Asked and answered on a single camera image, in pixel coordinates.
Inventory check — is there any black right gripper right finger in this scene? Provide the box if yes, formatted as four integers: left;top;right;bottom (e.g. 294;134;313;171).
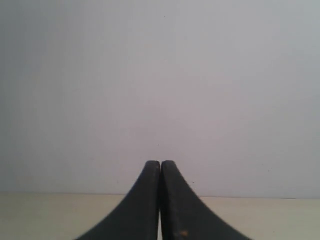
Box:
160;160;248;240

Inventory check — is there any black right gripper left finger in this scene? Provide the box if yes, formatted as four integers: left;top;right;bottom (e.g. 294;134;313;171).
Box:
78;160;160;240

